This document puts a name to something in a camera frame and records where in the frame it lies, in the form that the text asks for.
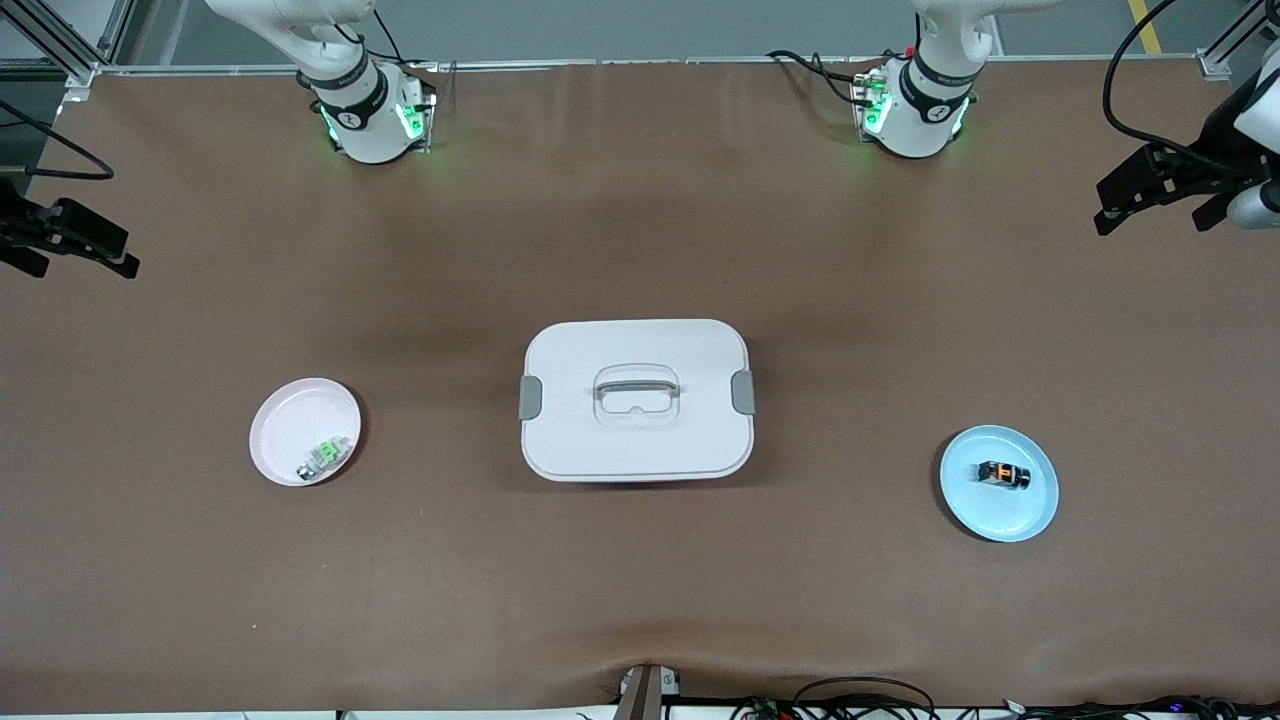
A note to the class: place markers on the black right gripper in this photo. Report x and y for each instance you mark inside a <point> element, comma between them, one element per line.
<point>12,225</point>

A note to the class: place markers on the brown table mat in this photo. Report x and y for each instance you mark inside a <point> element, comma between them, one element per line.
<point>640,580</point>

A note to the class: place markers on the silver table edge rail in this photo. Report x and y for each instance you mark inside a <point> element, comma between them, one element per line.
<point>600,64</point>

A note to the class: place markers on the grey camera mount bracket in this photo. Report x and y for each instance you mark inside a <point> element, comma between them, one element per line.
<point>645,695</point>

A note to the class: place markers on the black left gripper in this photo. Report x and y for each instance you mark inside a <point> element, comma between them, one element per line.
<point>1222,137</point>

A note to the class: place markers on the green and silver switch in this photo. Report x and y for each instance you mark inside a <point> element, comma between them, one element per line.
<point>324,458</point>

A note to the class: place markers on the white lidded storage box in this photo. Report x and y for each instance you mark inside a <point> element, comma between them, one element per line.
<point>640,440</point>

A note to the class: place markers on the orange and black switch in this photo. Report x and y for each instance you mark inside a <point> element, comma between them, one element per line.
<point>1003,474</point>

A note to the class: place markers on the aluminium frame post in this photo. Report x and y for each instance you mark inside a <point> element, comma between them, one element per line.
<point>60,40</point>
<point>1235,40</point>

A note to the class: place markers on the pink round plate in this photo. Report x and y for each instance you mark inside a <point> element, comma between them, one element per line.
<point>295,420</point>

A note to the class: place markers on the light blue round plate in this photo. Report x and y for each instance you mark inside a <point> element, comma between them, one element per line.
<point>1000,515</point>

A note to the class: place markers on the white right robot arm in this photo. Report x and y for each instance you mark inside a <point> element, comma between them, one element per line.
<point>365,110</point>

